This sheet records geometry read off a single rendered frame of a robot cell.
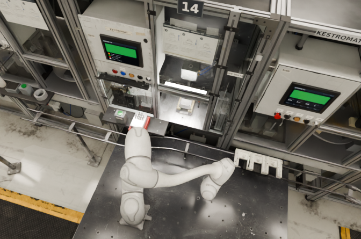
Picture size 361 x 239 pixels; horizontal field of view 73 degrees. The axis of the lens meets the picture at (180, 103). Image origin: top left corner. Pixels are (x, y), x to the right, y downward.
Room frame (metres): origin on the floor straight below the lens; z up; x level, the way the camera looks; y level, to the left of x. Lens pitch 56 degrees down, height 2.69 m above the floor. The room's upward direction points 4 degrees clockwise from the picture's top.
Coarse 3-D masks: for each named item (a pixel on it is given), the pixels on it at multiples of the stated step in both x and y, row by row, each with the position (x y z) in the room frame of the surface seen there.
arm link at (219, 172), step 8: (224, 160) 0.59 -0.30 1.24; (200, 168) 0.51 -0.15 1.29; (208, 168) 0.52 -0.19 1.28; (216, 168) 0.53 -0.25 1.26; (224, 168) 0.54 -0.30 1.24; (232, 168) 0.55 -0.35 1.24; (160, 176) 0.41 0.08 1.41; (168, 176) 0.43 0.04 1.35; (176, 176) 0.45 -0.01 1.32; (184, 176) 0.45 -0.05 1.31; (192, 176) 0.46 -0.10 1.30; (216, 176) 0.50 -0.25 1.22; (224, 176) 0.50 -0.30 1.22; (160, 184) 0.38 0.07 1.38; (168, 184) 0.39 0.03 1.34; (176, 184) 0.41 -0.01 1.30
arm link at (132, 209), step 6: (126, 198) 0.39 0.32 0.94; (132, 198) 0.39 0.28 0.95; (138, 198) 0.40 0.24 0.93; (126, 204) 0.35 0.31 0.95; (132, 204) 0.36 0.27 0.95; (138, 204) 0.36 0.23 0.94; (120, 210) 0.32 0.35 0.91; (126, 210) 0.32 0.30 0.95; (132, 210) 0.32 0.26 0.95; (138, 210) 0.33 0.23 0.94; (144, 210) 0.35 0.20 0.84; (126, 216) 0.28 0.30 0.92; (132, 216) 0.29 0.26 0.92; (138, 216) 0.29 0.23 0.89; (132, 222) 0.26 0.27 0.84; (138, 222) 0.28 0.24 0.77
